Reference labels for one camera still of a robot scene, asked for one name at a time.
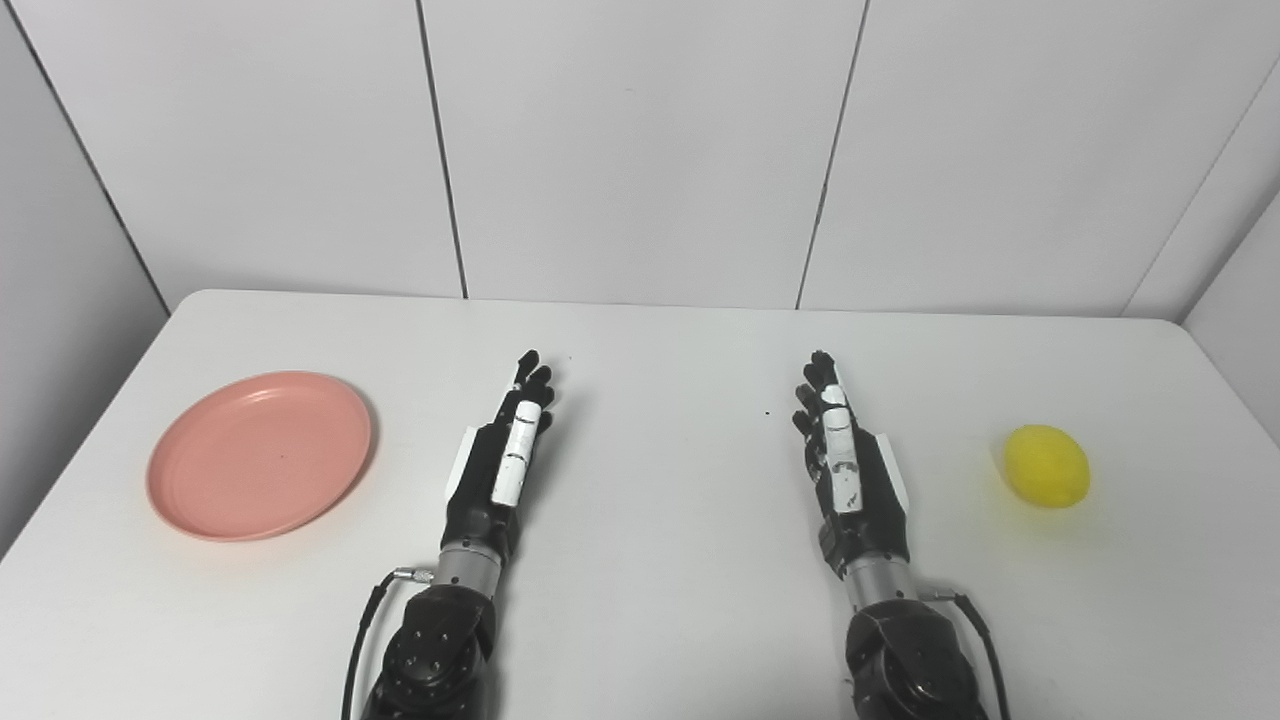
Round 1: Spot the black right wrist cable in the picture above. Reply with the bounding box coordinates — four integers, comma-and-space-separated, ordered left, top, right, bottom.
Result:
918, 589, 1012, 720

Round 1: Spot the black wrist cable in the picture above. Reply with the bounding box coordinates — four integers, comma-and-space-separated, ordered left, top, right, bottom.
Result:
918, 589, 1012, 720
340, 567, 437, 720

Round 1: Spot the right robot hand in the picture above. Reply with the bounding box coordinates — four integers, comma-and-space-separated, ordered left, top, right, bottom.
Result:
793, 350, 912, 579

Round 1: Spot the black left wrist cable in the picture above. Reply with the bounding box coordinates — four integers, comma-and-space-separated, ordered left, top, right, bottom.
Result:
340, 567, 437, 720

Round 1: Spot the pink plate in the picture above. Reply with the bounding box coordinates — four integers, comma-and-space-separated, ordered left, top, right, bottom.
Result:
146, 372, 373, 543

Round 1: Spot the yellow lemon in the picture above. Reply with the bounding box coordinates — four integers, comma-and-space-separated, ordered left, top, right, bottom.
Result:
1003, 425, 1091, 509

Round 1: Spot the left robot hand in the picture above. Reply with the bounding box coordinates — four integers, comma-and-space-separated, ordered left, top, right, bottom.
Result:
441, 350, 556, 563

